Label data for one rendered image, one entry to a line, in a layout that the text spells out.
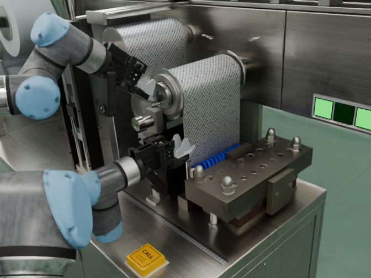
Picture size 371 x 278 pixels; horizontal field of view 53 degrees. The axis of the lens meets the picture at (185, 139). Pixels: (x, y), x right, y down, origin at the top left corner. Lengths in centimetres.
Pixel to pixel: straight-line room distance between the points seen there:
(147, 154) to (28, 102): 36
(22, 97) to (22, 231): 27
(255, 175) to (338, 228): 158
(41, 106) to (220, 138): 61
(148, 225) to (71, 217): 59
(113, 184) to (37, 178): 36
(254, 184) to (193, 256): 25
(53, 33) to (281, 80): 67
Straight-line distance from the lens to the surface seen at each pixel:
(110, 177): 90
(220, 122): 114
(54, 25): 84
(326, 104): 112
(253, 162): 113
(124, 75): 93
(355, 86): 107
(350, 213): 276
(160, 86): 102
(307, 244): 133
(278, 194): 110
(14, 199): 57
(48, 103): 73
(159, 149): 96
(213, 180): 105
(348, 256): 243
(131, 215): 116
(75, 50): 86
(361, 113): 108
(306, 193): 125
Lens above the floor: 159
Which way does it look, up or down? 26 degrees down
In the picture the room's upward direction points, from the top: 4 degrees counter-clockwise
